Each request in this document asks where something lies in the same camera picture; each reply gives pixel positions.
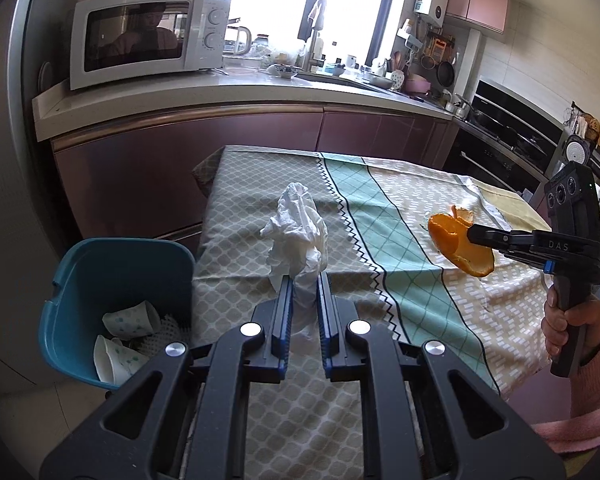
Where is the orange peel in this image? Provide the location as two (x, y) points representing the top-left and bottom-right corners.
(428, 205), (494, 278)

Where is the blue dotted paper cup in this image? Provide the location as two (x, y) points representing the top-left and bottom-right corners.
(102, 301), (161, 340)
(93, 335), (149, 387)

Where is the white tissue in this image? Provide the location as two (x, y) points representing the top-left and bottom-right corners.
(260, 182), (328, 310)

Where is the pink forearm sleeve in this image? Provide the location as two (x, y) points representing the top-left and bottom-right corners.
(533, 344), (600, 454)

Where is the teal trash bin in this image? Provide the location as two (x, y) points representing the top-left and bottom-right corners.
(38, 237), (195, 389)

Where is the kitchen counter with cabinets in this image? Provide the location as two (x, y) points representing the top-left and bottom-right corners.
(32, 68), (457, 247)

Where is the kitchen faucet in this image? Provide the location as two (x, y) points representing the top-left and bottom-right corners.
(301, 0), (326, 72)

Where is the person's right hand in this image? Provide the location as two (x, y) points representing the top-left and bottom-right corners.
(541, 286), (600, 365)

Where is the yellow towel cloth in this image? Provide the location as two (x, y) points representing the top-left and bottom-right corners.
(456, 174), (550, 231)

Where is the white rice cooker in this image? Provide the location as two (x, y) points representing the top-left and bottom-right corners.
(546, 132), (591, 178)

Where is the black built-in oven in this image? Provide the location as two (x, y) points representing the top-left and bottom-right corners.
(443, 78), (564, 200)

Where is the patterned tablecloth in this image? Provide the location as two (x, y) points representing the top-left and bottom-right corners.
(193, 146), (548, 479)

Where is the black frying pan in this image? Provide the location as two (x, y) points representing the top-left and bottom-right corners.
(436, 61), (455, 88)

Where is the pink basin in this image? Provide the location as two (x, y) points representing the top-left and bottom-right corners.
(403, 74), (431, 94)

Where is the grey refrigerator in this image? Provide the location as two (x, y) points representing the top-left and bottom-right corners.
(0, 0), (89, 386)

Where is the small patterned bowl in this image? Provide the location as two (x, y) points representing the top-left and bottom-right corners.
(275, 65), (298, 80)

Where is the glass electric kettle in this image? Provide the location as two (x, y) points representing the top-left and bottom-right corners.
(223, 18), (252, 56)

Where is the white microwave oven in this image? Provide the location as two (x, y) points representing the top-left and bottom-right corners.
(69, 0), (232, 90)

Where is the pink wall cabinet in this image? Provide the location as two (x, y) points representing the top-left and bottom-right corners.
(444, 0), (510, 36)

